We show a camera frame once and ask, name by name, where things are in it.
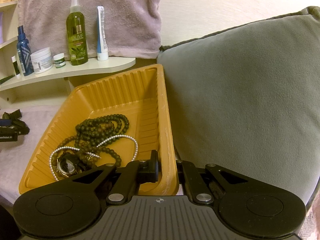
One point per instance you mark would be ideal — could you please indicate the orange ribbed plastic tray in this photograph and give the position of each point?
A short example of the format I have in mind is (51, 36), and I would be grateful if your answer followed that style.
(126, 115)

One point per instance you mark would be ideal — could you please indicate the blue white tube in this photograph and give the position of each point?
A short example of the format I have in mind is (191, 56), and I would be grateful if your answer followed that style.
(102, 48)

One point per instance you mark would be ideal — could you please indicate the lilac fleece blanket hanging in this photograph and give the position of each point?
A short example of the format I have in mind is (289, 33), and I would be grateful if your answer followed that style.
(132, 27)

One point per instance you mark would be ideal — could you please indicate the dark green tube white cap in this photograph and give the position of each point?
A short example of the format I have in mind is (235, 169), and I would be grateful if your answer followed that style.
(5, 79)

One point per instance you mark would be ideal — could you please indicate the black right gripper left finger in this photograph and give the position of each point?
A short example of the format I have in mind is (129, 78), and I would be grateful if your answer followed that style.
(131, 177)

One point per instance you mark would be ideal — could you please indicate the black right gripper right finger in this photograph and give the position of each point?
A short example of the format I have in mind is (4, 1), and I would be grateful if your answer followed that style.
(193, 184)

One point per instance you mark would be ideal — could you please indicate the black white lip balm stick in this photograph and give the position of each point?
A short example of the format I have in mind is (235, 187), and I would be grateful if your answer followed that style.
(15, 65)

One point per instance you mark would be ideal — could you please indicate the blue spray bottle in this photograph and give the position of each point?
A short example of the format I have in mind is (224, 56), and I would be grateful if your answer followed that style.
(24, 52)

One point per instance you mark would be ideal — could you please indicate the grey cushion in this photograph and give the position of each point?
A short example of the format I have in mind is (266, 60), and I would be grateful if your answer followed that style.
(247, 98)

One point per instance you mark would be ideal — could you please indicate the small green-label jar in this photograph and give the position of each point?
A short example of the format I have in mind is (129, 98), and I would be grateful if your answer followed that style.
(59, 60)

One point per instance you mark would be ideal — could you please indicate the white cream jar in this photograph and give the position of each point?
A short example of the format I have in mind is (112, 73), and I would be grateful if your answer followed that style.
(42, 60)

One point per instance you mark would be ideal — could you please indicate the lilac fleece bed cover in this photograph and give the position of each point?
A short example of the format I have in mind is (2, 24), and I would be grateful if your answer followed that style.
(15, 155)

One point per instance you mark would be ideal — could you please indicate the green olive spray bottle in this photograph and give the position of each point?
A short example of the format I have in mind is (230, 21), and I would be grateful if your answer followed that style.
(76, 35)

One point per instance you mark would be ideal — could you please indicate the cream wooden shelf unit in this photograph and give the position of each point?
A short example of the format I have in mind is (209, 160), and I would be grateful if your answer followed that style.
(54, 85)

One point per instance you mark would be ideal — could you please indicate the silver face wristwatch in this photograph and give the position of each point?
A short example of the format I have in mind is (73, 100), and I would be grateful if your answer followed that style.
(69, 165)

